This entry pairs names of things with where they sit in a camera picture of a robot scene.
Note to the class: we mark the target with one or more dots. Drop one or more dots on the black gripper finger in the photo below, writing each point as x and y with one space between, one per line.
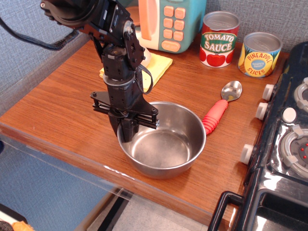
129 128
115 122

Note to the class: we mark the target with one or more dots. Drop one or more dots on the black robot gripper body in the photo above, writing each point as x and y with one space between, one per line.
125 100

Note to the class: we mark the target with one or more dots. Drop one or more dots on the stainless steel pot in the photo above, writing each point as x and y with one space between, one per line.
170 149

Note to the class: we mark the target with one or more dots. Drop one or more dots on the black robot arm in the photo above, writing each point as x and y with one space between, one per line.
112 31

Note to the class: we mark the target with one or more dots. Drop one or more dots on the yellow folded cloth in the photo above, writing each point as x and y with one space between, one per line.
157 66

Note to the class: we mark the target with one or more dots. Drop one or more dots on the white egg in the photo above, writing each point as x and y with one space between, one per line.
147 58

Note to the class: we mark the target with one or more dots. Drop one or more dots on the toy microwave teal white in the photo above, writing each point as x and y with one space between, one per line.
168 25

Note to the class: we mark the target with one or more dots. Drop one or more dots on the tomato sauce can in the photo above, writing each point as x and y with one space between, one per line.
218 38

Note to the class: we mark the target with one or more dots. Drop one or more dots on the pineapple slices can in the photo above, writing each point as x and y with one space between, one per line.
259 54

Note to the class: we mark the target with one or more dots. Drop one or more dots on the orange object bottom left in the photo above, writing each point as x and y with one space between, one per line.
21 226

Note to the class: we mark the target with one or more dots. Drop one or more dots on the black toy stove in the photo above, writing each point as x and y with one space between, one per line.
275 194

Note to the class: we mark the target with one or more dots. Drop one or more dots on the spoon with red handle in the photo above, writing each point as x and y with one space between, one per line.
230 92

